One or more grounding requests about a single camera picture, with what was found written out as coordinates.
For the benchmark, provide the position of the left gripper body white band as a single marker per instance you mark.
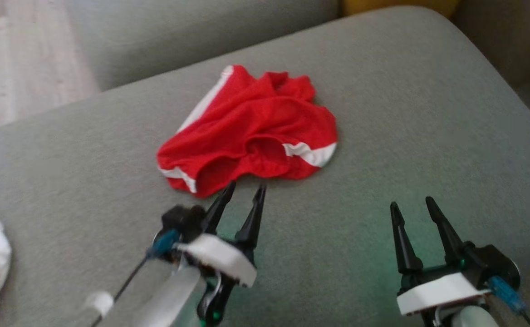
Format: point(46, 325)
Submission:
point(222, 256)

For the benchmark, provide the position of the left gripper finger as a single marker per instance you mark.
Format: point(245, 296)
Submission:
point(218, 206)
point(252, 222)

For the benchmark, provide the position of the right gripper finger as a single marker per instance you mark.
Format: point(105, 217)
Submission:
point(446, 234)
point(404, 247)

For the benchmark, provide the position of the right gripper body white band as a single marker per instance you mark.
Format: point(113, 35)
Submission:
point(437, 290)

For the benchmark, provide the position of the red shorts with white trim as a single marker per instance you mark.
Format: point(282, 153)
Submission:
point(256, 118)

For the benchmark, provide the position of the large grey sofa seat cushion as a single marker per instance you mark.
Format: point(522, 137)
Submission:
point(405, 113)

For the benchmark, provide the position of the yellow pillow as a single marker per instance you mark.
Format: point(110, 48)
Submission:
point(396, 5)

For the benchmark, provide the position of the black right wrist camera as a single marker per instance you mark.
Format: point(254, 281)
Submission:
point(496, 263)

